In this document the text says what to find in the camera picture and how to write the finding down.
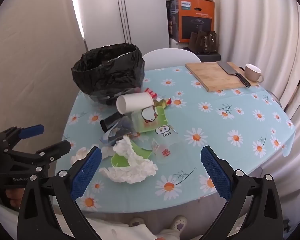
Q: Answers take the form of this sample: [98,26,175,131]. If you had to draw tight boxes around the colourful foil snack wrapper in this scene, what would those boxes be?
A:
[100,116,137,146]

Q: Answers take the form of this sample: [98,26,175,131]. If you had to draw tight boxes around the large white tissue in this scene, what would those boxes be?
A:
[98,135,158,184]

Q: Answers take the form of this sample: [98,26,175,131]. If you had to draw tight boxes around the white paper cup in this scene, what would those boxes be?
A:
[116,92,154,114]

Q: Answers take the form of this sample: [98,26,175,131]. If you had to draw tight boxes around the green cartoon paper package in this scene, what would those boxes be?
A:
[131,106,168,133]

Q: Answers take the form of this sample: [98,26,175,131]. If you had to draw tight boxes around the red snack sachet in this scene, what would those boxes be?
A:
[145,88,158,99]

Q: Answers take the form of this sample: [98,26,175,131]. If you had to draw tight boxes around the small white tissue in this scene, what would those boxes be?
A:
[70,147,89,165]

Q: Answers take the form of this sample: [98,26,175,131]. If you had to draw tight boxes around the clear plastic cartoon cup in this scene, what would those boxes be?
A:
[151,125,180,164]

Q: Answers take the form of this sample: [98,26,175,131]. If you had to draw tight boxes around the black lined glass trash bowl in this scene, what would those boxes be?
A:
[71,43,145,106]

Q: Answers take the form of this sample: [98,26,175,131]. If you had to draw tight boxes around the person's left hand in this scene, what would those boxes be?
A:
[6,189,24,209]

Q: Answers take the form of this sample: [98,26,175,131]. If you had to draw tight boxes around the white slipper shoes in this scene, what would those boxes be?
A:
[129,216,187,232]

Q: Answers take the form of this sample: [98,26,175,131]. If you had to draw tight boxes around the daisy print blue tablecloth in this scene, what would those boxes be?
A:
[77,67,295,213]

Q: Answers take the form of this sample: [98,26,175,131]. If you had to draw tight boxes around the white cabinet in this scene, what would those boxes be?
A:
[76,0,169,54]

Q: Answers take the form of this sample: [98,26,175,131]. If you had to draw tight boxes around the white chair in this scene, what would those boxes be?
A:
[143,48,201,70]

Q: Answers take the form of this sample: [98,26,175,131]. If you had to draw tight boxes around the beige ceramic mug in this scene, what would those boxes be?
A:
[244,63,264,83]

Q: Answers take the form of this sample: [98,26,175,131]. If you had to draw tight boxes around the black stool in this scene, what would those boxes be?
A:
[189,53,221,63]

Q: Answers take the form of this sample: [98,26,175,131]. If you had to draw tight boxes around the brown leather handbag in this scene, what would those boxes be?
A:
[189,31,218,54]

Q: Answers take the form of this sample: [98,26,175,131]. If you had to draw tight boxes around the orange Philips appliance box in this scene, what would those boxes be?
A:
[167,0,215,43]

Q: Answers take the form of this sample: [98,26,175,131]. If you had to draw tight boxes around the cleaver knife black handle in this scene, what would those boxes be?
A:
[216,61,251,88]

